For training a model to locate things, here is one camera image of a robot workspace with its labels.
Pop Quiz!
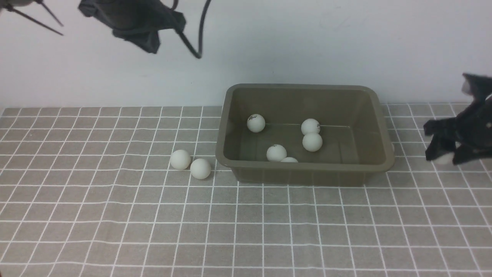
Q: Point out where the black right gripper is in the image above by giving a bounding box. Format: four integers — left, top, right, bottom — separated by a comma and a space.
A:
423, 73, 492, 165

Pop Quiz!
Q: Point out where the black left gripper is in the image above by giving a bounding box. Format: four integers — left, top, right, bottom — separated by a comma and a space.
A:
78, 0, 186, 54

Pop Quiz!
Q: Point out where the olive plastic bin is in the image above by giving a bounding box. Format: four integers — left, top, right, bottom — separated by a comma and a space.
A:
215, 84, 395, 187

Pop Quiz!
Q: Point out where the white printed table-tennis ball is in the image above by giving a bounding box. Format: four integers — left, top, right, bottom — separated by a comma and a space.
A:
266, 144, 288, 162
301, 118, 321, 135

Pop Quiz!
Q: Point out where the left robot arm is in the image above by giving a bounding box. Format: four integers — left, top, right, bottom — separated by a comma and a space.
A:
1, 0, 203, 58

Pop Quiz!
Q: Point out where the grey checked tablecloth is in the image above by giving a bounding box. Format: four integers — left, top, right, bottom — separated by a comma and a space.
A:
0, 104, 491, 277

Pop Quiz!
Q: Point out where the black camera cable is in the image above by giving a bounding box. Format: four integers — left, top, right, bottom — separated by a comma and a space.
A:
169, 0, 213, 59

